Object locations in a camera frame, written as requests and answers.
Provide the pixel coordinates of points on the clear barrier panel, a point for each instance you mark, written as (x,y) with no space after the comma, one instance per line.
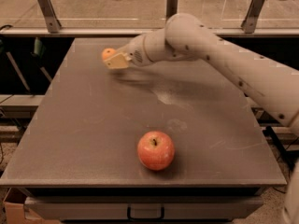
(122,13)

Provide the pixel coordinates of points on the grey drawer with handle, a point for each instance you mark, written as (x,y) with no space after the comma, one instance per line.
(144,208)

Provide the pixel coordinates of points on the cardboard box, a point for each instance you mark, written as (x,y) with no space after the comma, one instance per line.
(17,213)

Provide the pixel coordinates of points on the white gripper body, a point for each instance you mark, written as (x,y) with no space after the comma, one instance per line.
(135,54)

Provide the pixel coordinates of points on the left metal bracket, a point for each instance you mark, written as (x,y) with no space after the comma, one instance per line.
(52,23)

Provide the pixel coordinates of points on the right metal bracket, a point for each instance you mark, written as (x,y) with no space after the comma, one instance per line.
(250,22)

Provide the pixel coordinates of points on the metal bracket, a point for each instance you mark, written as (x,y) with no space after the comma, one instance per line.
(171,8)
(52,23)
(250,22)

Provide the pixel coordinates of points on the middle metal bracket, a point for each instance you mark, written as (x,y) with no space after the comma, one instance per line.
(171,8)

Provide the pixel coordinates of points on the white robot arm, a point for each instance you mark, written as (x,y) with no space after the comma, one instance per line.
(273,86)

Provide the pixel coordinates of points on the red apple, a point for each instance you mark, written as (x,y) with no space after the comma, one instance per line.
(156,150)

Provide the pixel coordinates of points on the orange fruit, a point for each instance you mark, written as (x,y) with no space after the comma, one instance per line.
(107,53)

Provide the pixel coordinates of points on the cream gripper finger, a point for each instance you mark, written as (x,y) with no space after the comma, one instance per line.
(117,61)

